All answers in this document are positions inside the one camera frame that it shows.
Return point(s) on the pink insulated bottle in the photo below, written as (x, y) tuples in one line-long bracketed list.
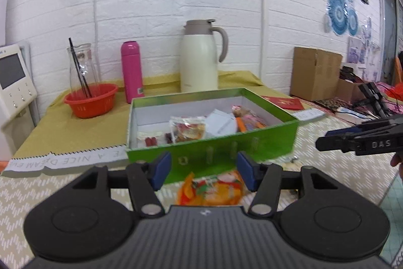
[(132, 73)]

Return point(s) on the red and yellow snack packet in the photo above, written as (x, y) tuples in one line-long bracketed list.
[(189, 128)]

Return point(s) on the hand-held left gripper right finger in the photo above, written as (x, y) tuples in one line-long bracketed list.
[(246, 171)]

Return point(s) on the red envelope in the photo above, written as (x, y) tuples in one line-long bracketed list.
[(283, 102)]

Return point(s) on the small cardboard box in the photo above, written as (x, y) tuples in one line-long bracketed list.
[(349, 91)]

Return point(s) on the white appliance with screen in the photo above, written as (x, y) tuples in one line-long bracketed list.
[(15, 92)]

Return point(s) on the blue round wall decoration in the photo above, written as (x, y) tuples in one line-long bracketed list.
[(341, 13)]

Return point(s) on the leopard print cloth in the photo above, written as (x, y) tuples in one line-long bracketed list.
[(327, 103)]

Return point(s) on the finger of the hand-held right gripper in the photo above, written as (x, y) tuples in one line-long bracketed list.
[(333, 143), (343, 130)]

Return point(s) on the chevron pattern table mat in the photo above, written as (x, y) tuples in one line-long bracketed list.
[(47, 193)]

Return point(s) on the small red sausage snack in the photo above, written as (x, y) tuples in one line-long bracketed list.
[(150, 141)]

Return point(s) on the yellow tablecloth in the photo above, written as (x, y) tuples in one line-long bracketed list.
[(63, 133)]

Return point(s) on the pink and orange snack packet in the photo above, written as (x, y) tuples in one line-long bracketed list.
[(248, 119)]

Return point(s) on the black tripod stand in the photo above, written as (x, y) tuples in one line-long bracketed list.
[(374, 98)]

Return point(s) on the wall pictures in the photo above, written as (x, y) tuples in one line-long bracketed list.
[(362, 54)]

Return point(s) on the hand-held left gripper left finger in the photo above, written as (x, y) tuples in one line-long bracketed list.
[(162, 169)]

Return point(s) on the black straw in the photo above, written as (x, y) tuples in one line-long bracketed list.
[(82, 70), (75, 64)]

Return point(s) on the glass carafe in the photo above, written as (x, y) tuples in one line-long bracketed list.
[(91, 67)]

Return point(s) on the cream thermal carafe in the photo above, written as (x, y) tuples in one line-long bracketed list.
[(198, 64)]

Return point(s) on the green cardboard box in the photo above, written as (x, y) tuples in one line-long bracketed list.
[(220, 146)]

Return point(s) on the large cardboard box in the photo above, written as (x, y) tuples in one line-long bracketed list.
[(314, 73)]

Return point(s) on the stack of books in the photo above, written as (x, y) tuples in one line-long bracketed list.
[(352, 114)]

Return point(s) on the red plastic bowl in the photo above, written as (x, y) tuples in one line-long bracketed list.
[(91, 105)]

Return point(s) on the white snack packet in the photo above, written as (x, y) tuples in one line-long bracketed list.
[(220, 122)]

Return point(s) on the person's right hand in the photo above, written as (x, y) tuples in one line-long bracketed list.
[(397, 160)]

